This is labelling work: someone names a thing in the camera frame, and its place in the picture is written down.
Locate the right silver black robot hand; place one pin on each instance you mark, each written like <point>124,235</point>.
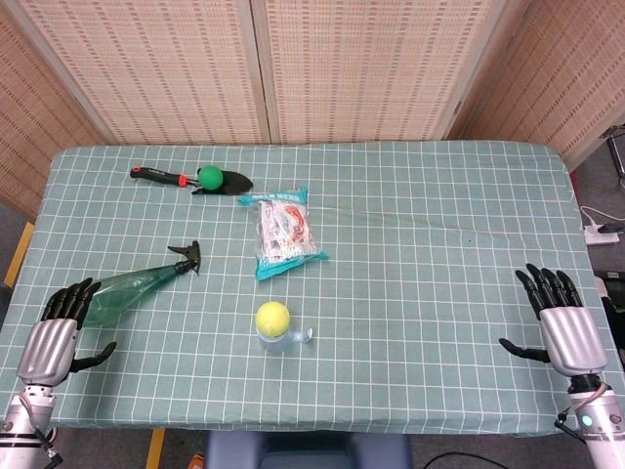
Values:
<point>573,337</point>

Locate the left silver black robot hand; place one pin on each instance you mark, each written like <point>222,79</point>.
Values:
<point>49,347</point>

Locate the green transparent spray bottle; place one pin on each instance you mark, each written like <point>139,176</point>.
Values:
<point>127,288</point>

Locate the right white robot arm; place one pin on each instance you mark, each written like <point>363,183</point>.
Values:
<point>603,430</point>

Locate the black box device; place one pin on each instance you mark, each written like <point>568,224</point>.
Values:
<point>612,277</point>

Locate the white power strip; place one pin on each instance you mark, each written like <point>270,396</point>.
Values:
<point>598,238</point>

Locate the orange packet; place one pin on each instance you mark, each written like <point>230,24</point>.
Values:
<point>197,461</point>

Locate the teal checked tablecloth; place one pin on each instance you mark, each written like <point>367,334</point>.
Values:
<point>390,293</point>

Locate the black garden trowel red collar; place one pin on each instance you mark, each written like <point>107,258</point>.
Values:
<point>156,174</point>

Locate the yellow ball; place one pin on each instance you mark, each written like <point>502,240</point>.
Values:
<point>272,318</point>

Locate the bamboo folding screen panel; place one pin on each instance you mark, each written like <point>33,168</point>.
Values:
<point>161,68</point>
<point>366,68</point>
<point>561,78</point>
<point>29,122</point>

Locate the green ball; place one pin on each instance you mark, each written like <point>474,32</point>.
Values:
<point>210,177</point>

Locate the teal clear snack packet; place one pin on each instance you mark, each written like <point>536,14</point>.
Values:
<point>285,234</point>

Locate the blue padded seat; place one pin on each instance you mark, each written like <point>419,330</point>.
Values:
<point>307,452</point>

